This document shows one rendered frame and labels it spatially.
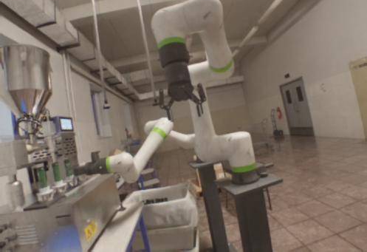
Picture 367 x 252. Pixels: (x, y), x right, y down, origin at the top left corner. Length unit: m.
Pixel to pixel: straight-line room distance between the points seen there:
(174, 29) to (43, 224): 0.94
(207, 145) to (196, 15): 0.61
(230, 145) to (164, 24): 0.62
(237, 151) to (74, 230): 0.81
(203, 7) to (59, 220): 0.97
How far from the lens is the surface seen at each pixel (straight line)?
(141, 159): 1.18
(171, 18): 0.61
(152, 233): 1.74
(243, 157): 0.94
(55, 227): 1.00
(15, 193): 1.11
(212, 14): 0.60
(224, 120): 11.57
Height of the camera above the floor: 1.26
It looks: 3 degrees up
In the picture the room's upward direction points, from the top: 11 degrees counter-clockwise
